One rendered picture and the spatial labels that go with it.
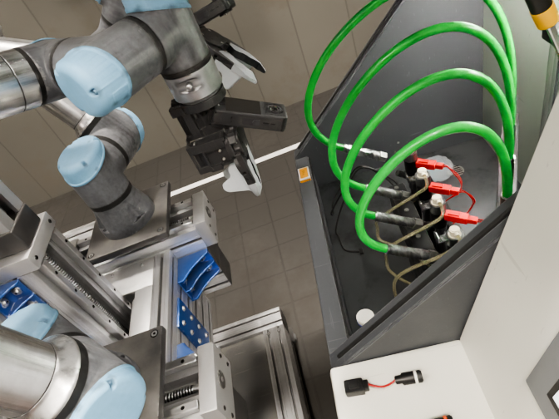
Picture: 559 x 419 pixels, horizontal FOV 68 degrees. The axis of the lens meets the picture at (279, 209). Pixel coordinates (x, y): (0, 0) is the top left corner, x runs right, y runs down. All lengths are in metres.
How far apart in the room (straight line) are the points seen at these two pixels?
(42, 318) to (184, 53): 0.42
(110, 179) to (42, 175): 2.90
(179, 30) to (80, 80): 0.14
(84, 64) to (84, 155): 0.55
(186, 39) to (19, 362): 0.42
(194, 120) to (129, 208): 0.51
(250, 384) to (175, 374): 0.85
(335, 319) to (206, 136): 0.43
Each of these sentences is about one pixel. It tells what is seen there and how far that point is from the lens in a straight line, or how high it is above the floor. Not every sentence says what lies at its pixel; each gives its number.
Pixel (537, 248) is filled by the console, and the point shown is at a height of 1.25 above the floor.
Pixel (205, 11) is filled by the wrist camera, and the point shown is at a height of 1.45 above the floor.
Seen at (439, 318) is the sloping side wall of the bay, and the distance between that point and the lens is 0.71.
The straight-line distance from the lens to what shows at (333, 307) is 0.86.
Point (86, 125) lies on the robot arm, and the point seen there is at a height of 1.28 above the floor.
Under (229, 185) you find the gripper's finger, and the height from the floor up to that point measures 1.25.
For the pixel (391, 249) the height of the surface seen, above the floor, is 1.11.
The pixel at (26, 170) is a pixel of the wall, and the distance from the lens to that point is 3.96.
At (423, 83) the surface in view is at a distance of 0.64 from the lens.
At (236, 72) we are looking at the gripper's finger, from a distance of 0.87.
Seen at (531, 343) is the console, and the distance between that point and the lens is 0.58.
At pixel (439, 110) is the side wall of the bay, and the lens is 1.26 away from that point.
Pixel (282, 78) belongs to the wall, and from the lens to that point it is 3.44.
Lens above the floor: 1.66
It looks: 40 degrees down
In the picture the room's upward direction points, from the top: 24 degrees counter-clockwise
